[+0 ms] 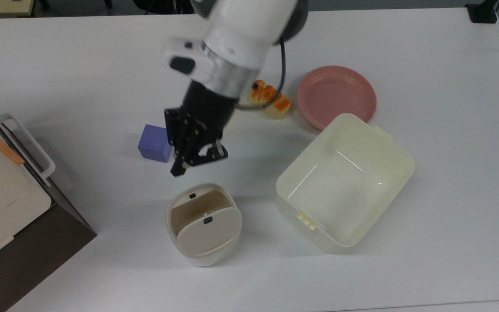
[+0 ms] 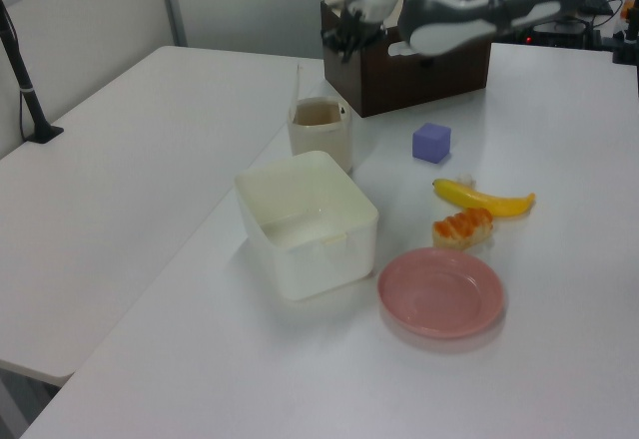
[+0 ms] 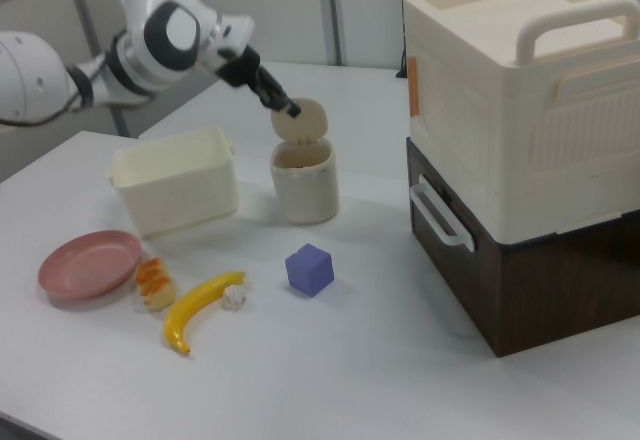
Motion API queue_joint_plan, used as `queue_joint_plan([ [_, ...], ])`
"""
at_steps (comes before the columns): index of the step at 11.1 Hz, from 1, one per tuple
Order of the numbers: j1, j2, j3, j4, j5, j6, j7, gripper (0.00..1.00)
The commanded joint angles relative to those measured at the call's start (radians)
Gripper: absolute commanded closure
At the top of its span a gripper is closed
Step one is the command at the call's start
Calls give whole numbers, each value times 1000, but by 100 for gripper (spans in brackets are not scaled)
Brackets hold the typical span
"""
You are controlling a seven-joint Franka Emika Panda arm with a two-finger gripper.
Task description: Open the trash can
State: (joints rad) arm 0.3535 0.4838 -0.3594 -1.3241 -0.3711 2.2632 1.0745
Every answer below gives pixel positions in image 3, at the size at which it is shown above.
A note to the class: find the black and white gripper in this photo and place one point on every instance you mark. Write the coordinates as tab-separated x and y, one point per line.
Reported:
232	57

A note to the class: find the white lidded trash can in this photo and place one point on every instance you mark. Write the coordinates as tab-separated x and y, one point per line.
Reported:
305	190

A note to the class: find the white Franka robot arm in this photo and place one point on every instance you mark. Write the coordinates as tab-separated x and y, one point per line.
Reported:
150	45

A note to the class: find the orange tape strip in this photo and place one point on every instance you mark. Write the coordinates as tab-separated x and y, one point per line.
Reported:
413	87

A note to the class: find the cream plastic storage bin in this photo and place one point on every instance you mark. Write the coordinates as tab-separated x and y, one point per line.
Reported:
175	195

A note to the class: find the purple foam cube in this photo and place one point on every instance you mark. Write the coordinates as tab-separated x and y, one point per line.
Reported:
309	271

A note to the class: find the white toy garlic bulb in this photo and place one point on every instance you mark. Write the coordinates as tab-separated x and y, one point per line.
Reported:
235	297

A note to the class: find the yellow toy banana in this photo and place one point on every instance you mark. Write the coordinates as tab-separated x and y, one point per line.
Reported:
195	302

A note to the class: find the toy bread with orange glaze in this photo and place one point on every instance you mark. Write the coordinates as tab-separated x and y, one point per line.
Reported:
155	285

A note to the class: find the pink plastic plate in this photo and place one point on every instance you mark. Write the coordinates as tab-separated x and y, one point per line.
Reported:
85	267

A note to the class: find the dark brown wooden cabinet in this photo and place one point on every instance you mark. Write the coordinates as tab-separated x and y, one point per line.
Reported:
540	295

